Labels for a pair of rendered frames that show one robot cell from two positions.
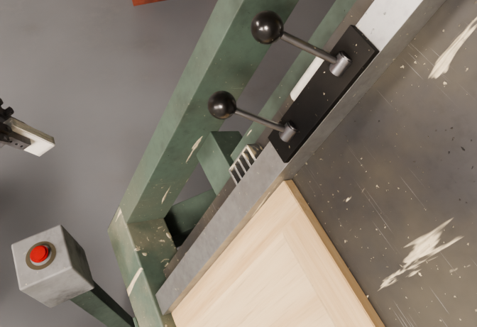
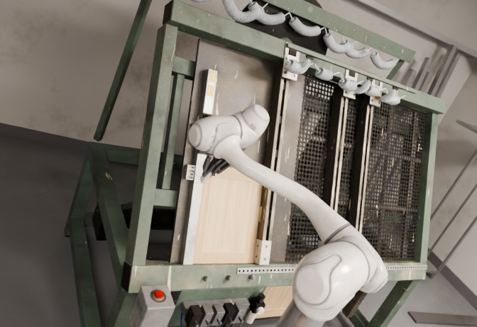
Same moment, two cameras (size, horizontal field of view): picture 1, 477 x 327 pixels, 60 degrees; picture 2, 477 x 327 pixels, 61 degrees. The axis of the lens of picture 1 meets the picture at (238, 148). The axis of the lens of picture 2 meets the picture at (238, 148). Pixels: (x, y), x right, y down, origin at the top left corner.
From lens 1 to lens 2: 181 cm
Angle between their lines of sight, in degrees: 78
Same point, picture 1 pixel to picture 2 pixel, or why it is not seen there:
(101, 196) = not seen: outside the picture
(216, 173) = (163, 198)
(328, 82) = not seen: hidden behind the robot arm
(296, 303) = (226, 189)
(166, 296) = (189, 254)
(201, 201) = (123, 252)
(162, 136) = (148, 198)
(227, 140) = not seen: hidden behind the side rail
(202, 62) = (156, 153)
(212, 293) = (203, 225)
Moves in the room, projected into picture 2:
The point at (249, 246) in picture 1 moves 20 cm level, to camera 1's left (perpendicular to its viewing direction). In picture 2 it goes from (205, 193) to (202, 214)
